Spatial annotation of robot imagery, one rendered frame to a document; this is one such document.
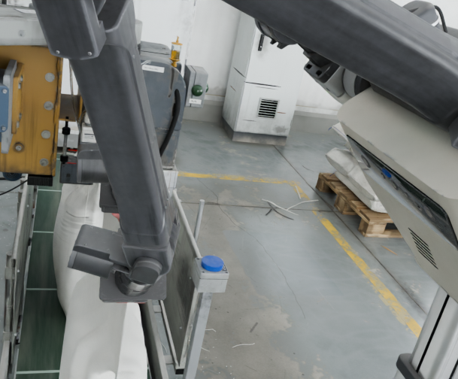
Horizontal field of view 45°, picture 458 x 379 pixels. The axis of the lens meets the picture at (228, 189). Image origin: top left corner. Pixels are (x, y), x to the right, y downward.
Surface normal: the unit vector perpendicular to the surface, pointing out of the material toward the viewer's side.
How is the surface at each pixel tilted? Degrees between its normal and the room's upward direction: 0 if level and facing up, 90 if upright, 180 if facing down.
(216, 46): 90
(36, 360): 0
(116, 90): 117
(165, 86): 90
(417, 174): 40
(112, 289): 46
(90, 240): 29
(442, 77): 113
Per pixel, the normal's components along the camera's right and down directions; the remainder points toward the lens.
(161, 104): 0.26, 0.43
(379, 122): -0.47, -0.73
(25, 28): 0.79, 0.37
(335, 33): -0.16, 0.79
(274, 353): 0.18, -0.90
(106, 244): 0.27, -0.58
